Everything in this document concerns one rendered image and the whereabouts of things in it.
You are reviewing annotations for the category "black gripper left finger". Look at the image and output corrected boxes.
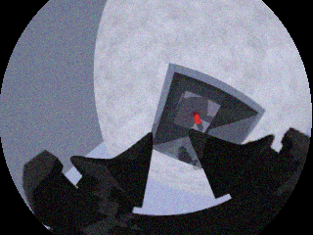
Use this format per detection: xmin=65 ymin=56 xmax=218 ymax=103
xmin=70 ymin=132 xmax=153 ymax=208

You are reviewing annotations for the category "red peg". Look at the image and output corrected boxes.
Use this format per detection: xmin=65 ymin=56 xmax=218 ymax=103
xmin=193 ymin=113 xmax=201 ymax=124

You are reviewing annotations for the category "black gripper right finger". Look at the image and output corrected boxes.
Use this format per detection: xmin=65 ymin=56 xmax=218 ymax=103
xmin=188 ymin=129 xmax=275 ymax=199

